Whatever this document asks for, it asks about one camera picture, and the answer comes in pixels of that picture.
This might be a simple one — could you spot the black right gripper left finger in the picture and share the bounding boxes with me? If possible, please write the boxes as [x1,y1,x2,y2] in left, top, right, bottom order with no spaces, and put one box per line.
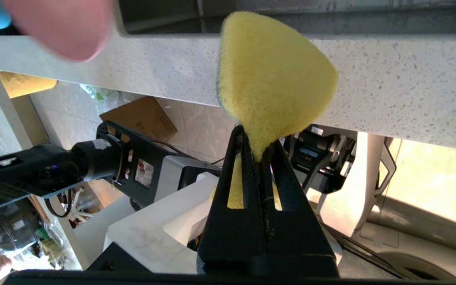
[197,126,268,276]

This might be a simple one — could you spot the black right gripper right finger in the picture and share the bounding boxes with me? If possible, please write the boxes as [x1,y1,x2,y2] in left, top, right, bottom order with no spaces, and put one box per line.
[259,141,339,277]

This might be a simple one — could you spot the yellow fish-shaped sponge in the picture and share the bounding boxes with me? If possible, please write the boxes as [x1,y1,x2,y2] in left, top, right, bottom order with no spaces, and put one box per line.
[210,11,338,210]

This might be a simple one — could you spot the pink plate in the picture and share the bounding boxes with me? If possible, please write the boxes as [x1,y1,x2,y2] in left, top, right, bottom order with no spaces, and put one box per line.
[0,0,114,62]

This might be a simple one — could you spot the stainless steel sink basin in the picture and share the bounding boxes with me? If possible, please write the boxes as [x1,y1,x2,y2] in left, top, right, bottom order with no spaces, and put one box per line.
[117,0,456,34]

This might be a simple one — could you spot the white robot chassis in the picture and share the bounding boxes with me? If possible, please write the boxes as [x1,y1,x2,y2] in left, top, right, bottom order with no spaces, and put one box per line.
[74,125,456,285]

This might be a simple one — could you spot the brown cardboard piece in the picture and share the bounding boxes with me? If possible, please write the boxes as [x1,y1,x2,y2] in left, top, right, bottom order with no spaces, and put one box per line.
[99,97,178,143]

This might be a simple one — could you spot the white green plastic bag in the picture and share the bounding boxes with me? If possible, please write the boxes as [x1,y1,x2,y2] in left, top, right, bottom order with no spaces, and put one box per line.
[81,84,114,104]

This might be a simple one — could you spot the black round appliance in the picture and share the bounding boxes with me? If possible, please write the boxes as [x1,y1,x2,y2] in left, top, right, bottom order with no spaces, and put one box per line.
[0,198,40,254]

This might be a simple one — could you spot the orange-yellow cylinder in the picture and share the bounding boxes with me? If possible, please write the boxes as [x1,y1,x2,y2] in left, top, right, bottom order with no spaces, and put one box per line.
[0,71,57,99]

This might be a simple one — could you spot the black induction cooktop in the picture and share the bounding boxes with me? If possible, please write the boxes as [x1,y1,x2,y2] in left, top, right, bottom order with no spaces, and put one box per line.
[0,25,29,36]

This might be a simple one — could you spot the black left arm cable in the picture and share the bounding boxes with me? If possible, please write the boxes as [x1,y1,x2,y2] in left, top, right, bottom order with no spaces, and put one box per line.
[45,189,73,219]

